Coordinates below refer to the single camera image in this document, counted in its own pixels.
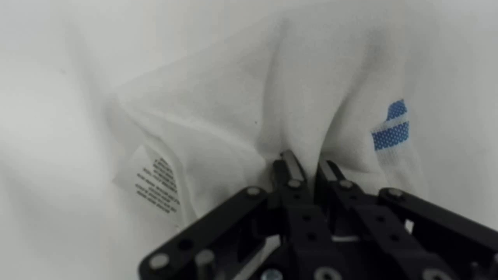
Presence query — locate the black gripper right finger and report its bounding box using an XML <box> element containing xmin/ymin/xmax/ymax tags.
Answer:
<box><xmin>315</xmin><ymin>161</ymin><xmax>498</xmax><ymax>280</ymax></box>

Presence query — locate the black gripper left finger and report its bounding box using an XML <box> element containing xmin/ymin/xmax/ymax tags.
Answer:
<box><xmin>139</xmin><ymin>151</ymin><xmax>334</xmax><ymax>280</ymax></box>

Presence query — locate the white cloth with blue tag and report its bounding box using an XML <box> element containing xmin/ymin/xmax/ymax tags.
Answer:
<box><xmin>108</xmin><ymin>0</ymin><xmax>429</xmax><ymax>234</ymax></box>

